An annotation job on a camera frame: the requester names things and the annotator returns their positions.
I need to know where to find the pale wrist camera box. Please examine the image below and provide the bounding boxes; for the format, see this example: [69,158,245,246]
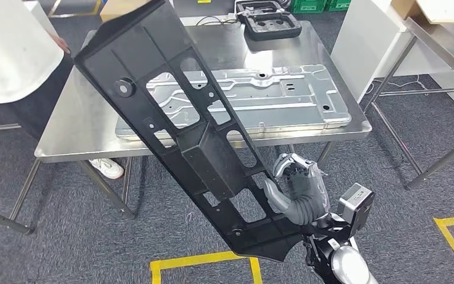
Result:
[336,183,376,228]

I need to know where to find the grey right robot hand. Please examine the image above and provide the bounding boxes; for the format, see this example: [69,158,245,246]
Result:
[262,153,332,227]

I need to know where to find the person's hand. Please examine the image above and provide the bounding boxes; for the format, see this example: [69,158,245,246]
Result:
[48,32,72,55]

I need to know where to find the green plastic crate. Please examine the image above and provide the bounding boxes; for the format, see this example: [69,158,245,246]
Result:
[326,0,352,12]
[290,0,329,15]

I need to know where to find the long black plastic panel part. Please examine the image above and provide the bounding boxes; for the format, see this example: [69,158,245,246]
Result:
[73,0,322,263]

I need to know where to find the stainless steel workbench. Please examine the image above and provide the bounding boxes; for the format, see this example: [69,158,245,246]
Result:
[0,20,373,236]

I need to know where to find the black foam tray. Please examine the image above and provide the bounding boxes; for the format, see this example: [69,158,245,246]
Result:
[235,0,303,43]

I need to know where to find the white cabinet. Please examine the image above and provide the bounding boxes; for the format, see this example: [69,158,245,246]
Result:
[330,0,454,106]

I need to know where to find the brown cardboard box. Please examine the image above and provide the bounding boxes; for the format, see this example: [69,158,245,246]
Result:
[99,0,154,22]
[390,0,454,25]

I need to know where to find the stamped sheet metal panel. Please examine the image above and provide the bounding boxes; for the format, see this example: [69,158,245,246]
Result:
[115,63,353,142]

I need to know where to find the stainless steel table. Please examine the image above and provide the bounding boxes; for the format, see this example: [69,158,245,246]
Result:
[362,15,454,191]

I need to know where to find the white power cable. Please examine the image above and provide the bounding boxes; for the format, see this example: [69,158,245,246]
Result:
[367,75,432,96]

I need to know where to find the person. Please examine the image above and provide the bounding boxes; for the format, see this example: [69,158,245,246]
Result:
[0,0,125,180]

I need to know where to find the black cable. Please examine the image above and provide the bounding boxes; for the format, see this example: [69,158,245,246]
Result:
[194,15,239,28]

